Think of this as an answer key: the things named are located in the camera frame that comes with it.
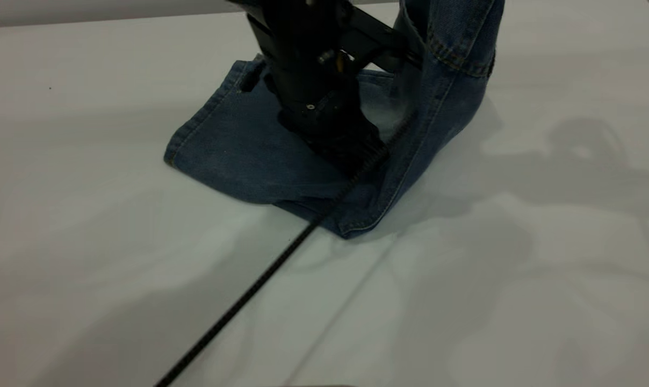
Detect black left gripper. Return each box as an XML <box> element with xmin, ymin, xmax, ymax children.
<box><xmin>228</xmin><ymin>0</ymin><xmax>427</xmax><ymax>108</ymax></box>

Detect blue denim shorts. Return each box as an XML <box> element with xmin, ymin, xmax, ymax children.
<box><xmin>163</xmin><ymin>0</ymin><xmax>505</xmax><ymax>240</ymax></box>

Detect black braided cable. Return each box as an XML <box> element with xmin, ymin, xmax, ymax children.
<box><xmin>154</xmin><ymin>114</ymin><xmax>417</xmax><ymax>387</ymax></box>

